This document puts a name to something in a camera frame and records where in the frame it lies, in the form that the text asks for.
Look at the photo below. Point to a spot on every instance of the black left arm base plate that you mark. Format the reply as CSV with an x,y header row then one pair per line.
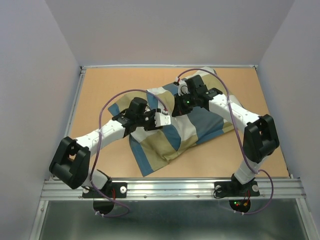
x,y
117,190

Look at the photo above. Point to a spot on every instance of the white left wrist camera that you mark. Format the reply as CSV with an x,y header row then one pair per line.
x,y
162,119

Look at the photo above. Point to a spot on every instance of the blue beige white plaid pillowcase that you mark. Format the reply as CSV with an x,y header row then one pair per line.
x,y
200,144

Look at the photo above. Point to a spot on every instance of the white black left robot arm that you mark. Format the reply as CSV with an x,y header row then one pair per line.
x,y
71,161

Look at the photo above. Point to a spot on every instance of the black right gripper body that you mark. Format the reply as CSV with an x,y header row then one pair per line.
x,y
185,103

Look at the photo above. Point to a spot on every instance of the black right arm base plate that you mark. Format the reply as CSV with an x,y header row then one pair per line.
x,y
233,189

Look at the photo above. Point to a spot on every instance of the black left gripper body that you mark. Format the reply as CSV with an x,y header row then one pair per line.
x,y
147,121

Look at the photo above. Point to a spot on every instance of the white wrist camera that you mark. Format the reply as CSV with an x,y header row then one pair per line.
x,y
182,86
162,119

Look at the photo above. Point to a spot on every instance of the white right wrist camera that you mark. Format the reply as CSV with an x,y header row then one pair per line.
x,y
182,86

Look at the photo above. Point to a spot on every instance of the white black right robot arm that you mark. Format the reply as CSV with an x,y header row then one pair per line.
x,y
260,138

